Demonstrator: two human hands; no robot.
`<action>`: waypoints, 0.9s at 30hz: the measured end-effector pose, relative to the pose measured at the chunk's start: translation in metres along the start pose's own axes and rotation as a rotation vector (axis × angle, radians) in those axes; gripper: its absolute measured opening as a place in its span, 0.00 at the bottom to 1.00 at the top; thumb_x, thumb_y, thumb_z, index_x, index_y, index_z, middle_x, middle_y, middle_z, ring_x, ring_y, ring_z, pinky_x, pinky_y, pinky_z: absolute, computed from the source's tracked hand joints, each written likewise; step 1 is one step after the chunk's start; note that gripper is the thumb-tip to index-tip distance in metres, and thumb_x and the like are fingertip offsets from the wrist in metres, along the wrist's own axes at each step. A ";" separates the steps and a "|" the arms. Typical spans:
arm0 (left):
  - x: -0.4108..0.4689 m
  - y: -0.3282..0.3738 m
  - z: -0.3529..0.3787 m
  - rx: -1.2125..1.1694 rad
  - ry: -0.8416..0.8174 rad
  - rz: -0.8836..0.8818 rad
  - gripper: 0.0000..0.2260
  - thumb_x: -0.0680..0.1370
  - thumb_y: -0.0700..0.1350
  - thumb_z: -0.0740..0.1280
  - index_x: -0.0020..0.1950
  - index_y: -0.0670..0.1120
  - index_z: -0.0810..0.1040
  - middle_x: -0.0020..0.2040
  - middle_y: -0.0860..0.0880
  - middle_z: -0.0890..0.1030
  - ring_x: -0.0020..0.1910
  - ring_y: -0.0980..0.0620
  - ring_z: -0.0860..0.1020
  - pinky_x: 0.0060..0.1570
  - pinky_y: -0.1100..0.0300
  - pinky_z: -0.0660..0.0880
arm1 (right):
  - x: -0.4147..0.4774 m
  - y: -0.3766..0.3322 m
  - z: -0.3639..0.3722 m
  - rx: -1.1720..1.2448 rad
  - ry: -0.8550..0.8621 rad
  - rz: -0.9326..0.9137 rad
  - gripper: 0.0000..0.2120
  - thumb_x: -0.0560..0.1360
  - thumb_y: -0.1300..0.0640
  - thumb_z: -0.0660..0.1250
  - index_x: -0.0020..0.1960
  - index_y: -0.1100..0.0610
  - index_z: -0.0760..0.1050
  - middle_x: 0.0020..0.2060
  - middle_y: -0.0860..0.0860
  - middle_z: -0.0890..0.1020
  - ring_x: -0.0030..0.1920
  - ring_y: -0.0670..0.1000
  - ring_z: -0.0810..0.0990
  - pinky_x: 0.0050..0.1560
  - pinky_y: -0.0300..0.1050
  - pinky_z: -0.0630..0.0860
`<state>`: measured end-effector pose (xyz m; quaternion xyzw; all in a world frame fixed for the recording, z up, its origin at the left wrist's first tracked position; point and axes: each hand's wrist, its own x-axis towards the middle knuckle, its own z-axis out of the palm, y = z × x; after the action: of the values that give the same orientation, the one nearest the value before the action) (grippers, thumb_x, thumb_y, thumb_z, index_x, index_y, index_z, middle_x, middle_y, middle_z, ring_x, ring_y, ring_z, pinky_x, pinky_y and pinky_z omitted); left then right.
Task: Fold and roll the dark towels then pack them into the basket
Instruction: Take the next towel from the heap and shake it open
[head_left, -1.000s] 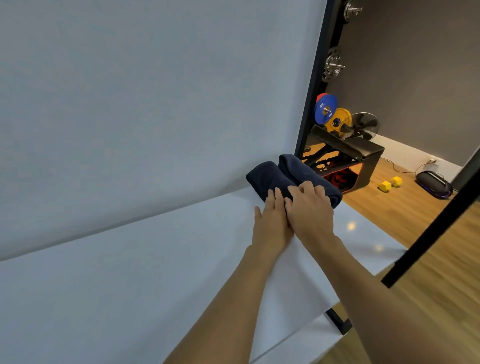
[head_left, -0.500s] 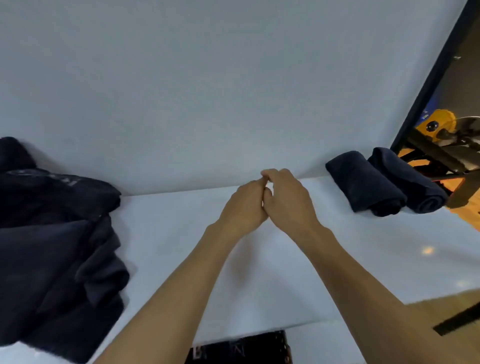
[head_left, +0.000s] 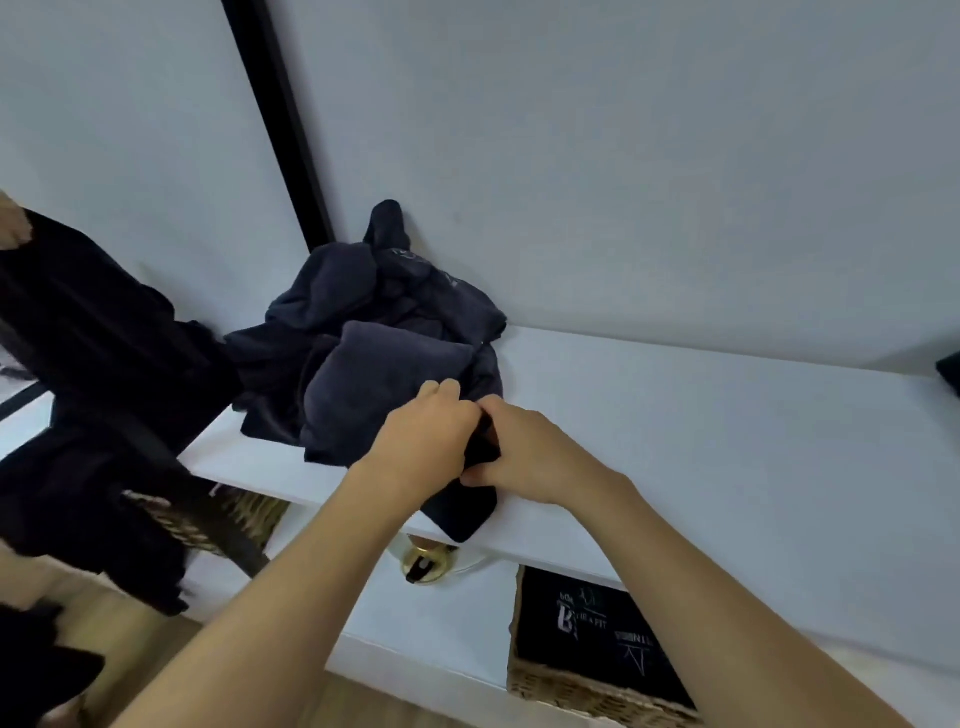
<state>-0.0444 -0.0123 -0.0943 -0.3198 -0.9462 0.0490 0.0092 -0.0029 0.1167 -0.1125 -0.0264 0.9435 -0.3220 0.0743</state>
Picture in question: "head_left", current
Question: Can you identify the person's right hand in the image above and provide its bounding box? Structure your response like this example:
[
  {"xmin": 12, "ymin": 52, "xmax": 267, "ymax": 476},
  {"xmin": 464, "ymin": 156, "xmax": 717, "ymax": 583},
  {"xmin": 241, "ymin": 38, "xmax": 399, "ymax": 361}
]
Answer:
[{"xmin": 458, "ymin": 395, "xmax": 639, "ymax": 513}]

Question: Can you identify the person's left hand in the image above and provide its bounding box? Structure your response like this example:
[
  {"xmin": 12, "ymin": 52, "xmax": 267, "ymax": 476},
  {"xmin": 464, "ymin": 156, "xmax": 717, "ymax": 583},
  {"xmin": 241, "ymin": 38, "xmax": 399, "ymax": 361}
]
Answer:
[{"xmin": 352, "ymin": 378, "xmax": 483, "ymax": 513}]

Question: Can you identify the heap of dark navy towels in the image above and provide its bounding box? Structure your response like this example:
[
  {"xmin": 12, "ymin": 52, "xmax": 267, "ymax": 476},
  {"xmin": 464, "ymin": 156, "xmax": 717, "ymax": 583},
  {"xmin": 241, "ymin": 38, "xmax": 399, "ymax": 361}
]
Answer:
[{"xmin": 224, "ymin": 198, "xmax": 510, "ymax": 466}]

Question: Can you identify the woven wicker basket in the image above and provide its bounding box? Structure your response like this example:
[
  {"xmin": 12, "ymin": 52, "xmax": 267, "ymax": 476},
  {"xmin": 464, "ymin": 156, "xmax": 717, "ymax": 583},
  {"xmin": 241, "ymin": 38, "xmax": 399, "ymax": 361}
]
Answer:
[{"xmin": 508, "ymin": 566, "xmax": 706, "ymax": 728}]

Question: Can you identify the person's right forearm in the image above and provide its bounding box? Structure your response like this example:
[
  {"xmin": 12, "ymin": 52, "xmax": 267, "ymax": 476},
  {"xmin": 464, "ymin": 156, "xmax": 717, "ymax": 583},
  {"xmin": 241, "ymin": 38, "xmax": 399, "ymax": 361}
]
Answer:
[{"xmin": 569, "ymin": 476, "xmax": 913, "ymax": 728}]

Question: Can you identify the person's left forearm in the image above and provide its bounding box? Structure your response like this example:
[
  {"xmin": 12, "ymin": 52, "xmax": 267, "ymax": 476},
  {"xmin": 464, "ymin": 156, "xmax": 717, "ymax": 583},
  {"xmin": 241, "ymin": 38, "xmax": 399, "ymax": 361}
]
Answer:
[{"xmin": 112, "ymin": 461, "xmax": 429, "ymax": 728}]

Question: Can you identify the gold black object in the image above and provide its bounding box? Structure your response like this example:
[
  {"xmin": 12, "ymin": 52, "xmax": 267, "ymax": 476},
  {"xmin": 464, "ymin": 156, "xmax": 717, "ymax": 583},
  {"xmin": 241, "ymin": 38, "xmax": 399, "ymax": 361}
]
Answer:
[{"xmin": 389, "ymin": 533, "xmax": 493, "ymax": 588}]

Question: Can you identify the large wicker hamper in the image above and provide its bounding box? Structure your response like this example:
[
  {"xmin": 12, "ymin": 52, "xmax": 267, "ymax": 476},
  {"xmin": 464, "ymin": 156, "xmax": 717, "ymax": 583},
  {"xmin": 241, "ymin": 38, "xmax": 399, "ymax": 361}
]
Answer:
[{"xmin": 123, "ymin": 483, "xmax": 290, "ymax": 560}]

